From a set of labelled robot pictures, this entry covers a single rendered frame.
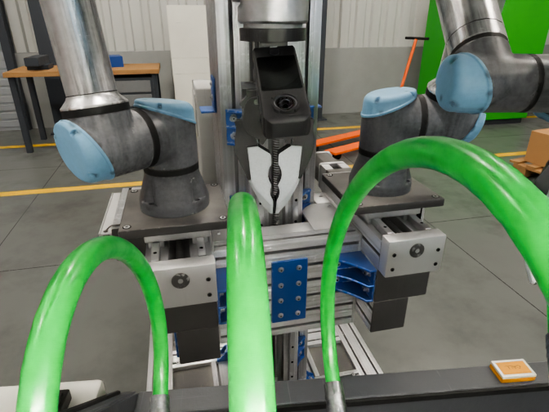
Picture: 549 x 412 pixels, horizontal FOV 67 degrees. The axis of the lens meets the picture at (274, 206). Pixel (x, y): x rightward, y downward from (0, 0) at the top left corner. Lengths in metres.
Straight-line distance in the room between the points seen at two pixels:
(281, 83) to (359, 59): 6.56
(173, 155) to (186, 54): 4.50
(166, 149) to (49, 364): 0.67
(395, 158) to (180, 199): 0.70
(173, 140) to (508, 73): 0.57
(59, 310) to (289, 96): 0.28
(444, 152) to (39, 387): 0.17
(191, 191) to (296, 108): 0.53
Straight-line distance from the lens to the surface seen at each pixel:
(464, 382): 0.68
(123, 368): 2.08
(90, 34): 0.79
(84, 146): 0.75
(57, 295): 0.20
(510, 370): 0.71
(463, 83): 0.58
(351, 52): 6.91
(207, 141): 1.30
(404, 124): 0.96
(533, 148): 4.67
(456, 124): 1.01
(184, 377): 1.68
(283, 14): 0.44
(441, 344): 2.22
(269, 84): 0.42
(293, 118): 0.38
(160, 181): 0.87
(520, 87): 0.62
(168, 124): 0.83
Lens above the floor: 1.42
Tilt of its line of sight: 25 degrees down
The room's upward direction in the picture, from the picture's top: straight up
